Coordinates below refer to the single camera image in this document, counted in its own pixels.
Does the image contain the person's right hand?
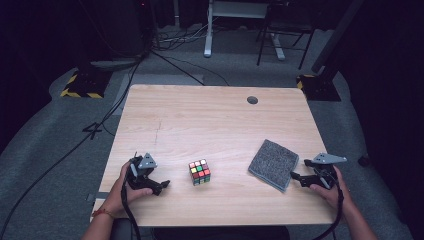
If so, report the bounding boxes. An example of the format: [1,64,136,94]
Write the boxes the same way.
[309,165,355,212]

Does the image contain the grey round stand base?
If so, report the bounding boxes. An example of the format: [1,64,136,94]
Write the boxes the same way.
[89,57,142,72]

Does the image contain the grey cleaning cloth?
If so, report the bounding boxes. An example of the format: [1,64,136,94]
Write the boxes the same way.
[247,138,300,193]

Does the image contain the yellow black striped stand base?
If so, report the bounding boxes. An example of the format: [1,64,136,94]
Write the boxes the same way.
[59,69,113,100]
[296,73,343,102]

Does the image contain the thin black floor cable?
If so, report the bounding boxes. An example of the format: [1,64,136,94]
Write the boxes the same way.
[150,49,231,87]

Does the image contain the grey tape strip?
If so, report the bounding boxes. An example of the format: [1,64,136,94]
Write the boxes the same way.
[85,191,111,203]

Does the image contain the black caster wheel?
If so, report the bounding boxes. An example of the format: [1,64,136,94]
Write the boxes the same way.
[357,152,371,168]

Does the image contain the red string bracelet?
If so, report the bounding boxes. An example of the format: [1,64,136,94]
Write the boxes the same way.
[91,207,116,220]

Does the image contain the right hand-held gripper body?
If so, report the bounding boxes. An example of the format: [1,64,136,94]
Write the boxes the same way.
[309,152,348,190]

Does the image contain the bundle of floor cables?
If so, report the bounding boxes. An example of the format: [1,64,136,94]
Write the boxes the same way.
[153,23,210,52]

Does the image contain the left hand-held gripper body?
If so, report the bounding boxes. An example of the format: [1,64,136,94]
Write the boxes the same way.
[126,151,159,192]

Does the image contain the black metal chair frame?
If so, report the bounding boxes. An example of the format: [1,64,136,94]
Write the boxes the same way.
[255,2,317,71]

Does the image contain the grey slanted metal post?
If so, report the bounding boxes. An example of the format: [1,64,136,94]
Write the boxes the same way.
[310,0,365,75]

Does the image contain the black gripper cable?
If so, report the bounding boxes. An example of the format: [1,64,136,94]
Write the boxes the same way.
[120,179,143,240]
[311,170,346,240]

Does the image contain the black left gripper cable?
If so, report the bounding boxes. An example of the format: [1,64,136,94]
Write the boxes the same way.
[120,179,143,240]

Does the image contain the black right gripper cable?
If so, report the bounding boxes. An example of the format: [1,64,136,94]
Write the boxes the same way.
[311,170,346,240]

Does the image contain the long black floor cable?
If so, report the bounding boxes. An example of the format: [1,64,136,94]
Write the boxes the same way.
[0,59,143,239]

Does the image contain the person's left hand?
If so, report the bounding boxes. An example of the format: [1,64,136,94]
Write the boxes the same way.
[105,160,155,218]

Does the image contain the white desk frame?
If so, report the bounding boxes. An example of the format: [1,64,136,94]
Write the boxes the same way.
[203,0,287,62]

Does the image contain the person's dark clothing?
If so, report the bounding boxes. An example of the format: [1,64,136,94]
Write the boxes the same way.
[110,217,291,240]

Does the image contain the multicoloured puzzle cube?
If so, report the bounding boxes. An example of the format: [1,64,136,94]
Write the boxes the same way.
[188,158,212,187]

